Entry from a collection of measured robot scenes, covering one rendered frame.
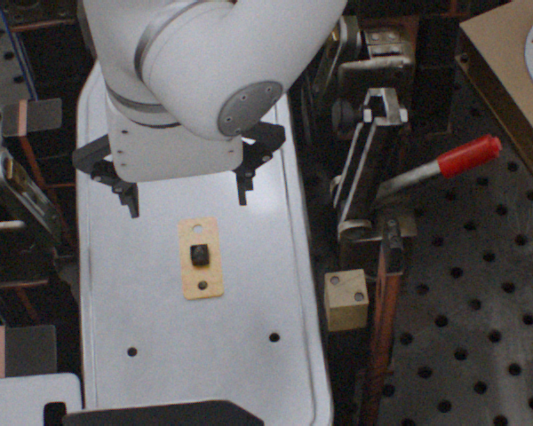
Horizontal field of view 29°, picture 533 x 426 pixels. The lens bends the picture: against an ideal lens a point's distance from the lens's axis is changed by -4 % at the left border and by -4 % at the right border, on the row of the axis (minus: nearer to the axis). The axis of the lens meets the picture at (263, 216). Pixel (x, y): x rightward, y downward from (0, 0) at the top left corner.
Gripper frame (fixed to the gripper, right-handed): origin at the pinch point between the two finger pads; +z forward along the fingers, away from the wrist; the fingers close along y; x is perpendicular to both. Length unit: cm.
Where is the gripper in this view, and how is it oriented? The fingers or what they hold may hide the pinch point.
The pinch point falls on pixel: (186, 192)
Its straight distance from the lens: 89.5
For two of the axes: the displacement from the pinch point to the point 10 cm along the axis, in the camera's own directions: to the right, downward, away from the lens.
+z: 0.5, 4.9, 8.7
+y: -9.9, 1.1, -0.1
